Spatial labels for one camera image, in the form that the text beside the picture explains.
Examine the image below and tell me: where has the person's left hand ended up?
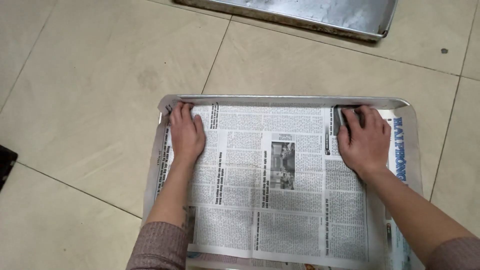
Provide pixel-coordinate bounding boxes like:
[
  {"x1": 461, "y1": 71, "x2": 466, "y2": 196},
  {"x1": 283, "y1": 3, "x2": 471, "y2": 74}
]
[{"x1": 169, "y1": 102, "x2": 206, "y2": 166}]

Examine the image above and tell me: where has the person's right hand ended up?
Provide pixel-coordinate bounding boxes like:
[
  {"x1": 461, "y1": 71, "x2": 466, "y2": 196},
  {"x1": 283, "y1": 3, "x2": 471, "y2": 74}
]
[{"x1": 336, "y1": 105, "x2": 392, "y2": 181}]

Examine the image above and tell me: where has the black and white newspaper sheet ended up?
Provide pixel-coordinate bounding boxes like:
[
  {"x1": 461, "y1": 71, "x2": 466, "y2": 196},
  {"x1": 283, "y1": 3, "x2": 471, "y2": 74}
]
[{"x1": 154, "y1": 95, "x2": 371, "y2": 269}]

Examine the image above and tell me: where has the newspaper sheet with blue header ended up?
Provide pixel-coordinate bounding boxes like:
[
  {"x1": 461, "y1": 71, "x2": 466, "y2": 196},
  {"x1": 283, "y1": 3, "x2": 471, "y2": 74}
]
[{"x1": 186, "y1": 107, "x2": 417, "y2": 270}]

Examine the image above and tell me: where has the newspaper-lined metal baking tray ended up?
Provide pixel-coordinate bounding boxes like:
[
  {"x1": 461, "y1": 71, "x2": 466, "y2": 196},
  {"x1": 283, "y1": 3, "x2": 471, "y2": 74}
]
[{"x1": 142, "y1": 94, "x2": 425, "y2": 270}]

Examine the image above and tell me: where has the person's left mauve knit sleeve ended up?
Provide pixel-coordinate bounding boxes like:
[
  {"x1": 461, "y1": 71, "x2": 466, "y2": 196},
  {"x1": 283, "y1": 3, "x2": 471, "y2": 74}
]
[{"x1": 125, "y1": 221, "x2": 190, "y2": 270}]

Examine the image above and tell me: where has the person's mauve knit sleeve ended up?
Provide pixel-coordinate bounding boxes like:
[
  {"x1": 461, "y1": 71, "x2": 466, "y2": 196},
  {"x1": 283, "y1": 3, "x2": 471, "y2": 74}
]
[
  {"x1": 425, "y1": 236, "x2": 480, "y2": 270},
  {"x1": 125, "y1": 221, "x2": 190, "y2": 270}
]

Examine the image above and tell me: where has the person's right mauve knit sleeve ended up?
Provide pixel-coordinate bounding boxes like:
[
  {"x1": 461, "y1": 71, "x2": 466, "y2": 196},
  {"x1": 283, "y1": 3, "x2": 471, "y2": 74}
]
[{"x1": 425, "y1": 236, "x2": 480, "y2": 270}]

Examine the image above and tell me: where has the empty metal baking tray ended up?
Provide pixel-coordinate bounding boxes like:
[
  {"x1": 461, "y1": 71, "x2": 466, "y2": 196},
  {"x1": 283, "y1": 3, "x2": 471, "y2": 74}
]
[{"x1": 173, "y1": 0, "x2": 399, "y2": 42}]

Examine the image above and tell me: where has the dark object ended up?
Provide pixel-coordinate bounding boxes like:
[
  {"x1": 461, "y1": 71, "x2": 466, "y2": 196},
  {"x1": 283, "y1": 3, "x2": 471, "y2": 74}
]
[{"x1": 0, "y1": 144, "x2": 19, "y2": 192}]

